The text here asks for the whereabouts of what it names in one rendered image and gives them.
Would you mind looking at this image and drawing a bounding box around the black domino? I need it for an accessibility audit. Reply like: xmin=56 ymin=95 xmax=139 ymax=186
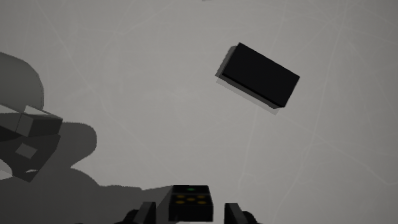
xmin=222 ymin=43 xmax=300 ymax=108
xmin=168 ymin=185 xmax=213 ymax=222

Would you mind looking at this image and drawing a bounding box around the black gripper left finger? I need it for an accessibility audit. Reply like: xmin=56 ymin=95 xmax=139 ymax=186
xmin=114 ymin=202 xmax=156 ymax=224

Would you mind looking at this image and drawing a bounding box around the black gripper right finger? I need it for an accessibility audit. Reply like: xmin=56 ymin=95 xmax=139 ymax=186
xmin=224 ymin=203 xmax=260 ymax=224

